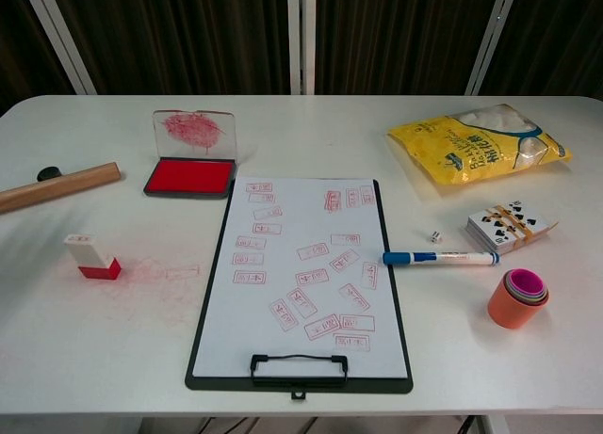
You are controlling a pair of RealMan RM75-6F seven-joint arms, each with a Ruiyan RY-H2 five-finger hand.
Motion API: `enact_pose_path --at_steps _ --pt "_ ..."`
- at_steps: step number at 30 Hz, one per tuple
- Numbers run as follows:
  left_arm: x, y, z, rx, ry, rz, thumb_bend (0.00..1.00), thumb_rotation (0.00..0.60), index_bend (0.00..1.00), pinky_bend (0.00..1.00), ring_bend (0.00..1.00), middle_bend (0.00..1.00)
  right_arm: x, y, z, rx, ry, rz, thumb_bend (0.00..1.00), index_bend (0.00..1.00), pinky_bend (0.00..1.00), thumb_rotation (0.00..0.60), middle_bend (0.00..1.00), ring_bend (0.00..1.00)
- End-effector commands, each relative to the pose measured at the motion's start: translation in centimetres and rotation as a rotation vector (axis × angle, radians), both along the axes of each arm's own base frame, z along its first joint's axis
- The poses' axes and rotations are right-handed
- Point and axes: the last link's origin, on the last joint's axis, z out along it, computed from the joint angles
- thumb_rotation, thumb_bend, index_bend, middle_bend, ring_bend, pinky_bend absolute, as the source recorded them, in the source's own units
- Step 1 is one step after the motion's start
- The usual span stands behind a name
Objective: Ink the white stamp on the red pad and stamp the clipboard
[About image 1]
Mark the dark pleated curtain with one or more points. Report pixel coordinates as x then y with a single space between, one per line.
188 29

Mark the white paper with red stamps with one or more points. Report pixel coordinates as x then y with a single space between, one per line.
301 217

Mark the small white die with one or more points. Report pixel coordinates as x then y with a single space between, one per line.
435 236

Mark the blue white marker pen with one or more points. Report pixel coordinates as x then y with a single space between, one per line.
443 258

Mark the black clipboard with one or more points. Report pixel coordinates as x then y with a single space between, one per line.
299 386

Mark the banded playing card deck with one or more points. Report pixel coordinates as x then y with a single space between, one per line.
509 227

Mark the magenta stacking cup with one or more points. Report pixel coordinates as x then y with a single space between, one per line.
526 283

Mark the white frame post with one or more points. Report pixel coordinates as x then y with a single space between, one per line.
492 38
59 38
301 38

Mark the wooden rolling pin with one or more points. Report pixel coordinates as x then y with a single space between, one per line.
61 185

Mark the white red rubber stamp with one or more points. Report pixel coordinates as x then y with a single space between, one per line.
89 255

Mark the yellow bag of white balls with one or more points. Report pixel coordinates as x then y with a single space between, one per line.
471 156

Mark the small black round cap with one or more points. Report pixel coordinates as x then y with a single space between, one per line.
47 172

